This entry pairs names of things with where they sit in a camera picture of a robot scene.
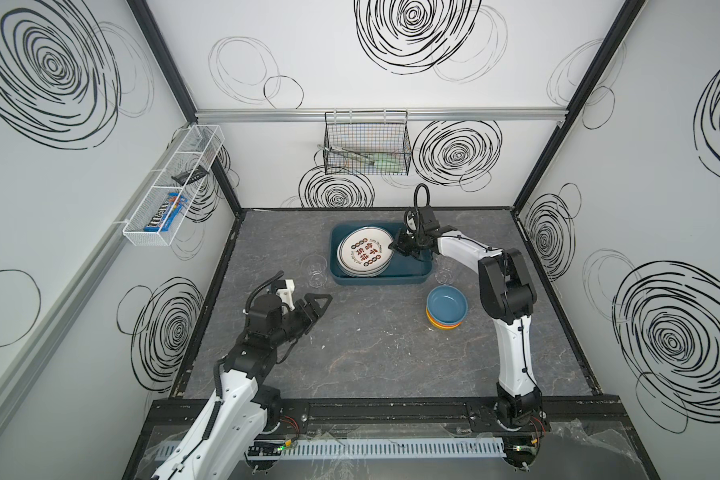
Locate blue bowl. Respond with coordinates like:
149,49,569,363
426,285,469,323

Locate orange bowl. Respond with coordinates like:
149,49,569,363
426,310,463,330

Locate yellow bowl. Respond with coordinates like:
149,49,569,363
428,317,462,331

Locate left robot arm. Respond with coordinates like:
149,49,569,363
152,271,333,479

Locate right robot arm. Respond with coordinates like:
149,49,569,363
390,206,543,431

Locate teal plastic bin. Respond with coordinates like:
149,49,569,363
328,220,433,286

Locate green item in basket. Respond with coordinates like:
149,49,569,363
372,153,405,173

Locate metal tongs in basket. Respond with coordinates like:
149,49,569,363
317,144,376,166

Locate blue candy packet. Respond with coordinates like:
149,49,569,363
143,193,187,233

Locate black remote on shelf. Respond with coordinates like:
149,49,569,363
171,165,208,186

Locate black wire wall basket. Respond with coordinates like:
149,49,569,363
319,119,413,176

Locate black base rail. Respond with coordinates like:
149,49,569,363
149,394,628,434

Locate white wire wall shelf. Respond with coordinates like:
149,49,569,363
123,124,224,247

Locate white slotted cable duct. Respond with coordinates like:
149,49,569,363
246,437,506,461

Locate black corner frame post left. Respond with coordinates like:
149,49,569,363
126,0,245,221

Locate black corner frame post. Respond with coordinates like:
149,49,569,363
512,0,646,214
126,0,245,221

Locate left wall aluminium rail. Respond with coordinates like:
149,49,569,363
0,121,195,437

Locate black corner frame post right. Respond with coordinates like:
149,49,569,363
512,0,646,214

